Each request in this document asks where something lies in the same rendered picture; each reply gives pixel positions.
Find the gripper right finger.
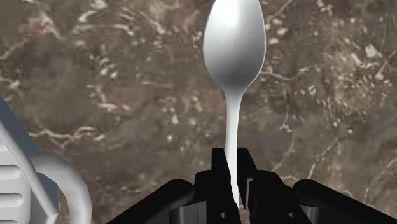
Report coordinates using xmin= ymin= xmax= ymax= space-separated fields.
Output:
xmin=237 ymin=147 xmax=397 ymax=224

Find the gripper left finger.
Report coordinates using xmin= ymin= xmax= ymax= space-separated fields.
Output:
xmin=106 ymin=147 xmax=242 ymax=224

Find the white spoon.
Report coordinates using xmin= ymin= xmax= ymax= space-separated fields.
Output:
xmin=202 ymin=0 xmax=267 ymax=209

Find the white dish rack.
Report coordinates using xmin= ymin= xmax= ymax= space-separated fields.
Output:
xmin=0 ymin=95 xmax=93 ymax=224

